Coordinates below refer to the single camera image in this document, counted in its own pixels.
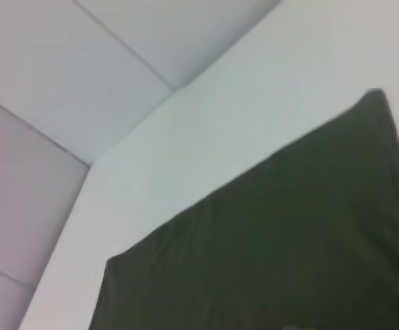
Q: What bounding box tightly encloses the dark green shirt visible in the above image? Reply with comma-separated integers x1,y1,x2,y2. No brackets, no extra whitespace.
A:
88,88,399,330

